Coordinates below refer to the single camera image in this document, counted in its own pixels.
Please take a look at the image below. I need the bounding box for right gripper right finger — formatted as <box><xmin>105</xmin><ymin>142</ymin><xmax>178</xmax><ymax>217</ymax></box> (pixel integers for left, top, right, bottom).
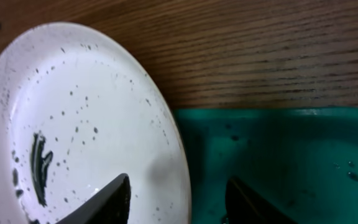
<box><xmin>225</xmin><ymin>176</ymin><xmax>296</xmax><ymax>224</ymax></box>

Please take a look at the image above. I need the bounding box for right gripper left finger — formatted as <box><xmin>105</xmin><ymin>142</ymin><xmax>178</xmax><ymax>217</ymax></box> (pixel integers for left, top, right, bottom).
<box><xmin>57</xmin><ymin>173</ymin><xmax>131</xmax><ymax>224</ymax></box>

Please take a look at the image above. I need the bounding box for white plate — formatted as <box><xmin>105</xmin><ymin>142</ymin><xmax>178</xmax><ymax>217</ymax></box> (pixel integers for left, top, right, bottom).
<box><xmin>0</xmin><ymin>22</ymin><xmax>191</xmax><ymax>223</ymax></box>

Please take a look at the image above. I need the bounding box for teal plastic tray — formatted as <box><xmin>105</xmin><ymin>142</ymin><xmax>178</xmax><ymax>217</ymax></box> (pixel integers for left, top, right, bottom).
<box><xmin>173</xmin><ymin>108</ymin><xmax>358</xmax><ymax>223</ymax></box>

